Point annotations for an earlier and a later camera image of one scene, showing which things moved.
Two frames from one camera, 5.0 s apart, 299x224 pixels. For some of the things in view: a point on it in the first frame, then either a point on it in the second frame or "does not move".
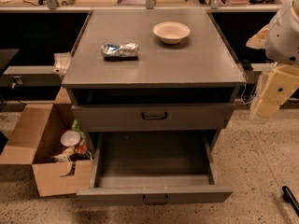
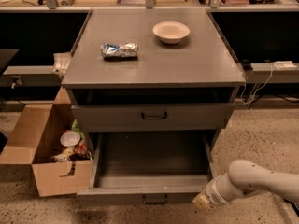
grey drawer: x=152 y=169 does not move
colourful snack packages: x=81 y=150 does not move
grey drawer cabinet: x=152 y=70 does not move
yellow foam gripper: x=284 y=36 -> x=212 y=191
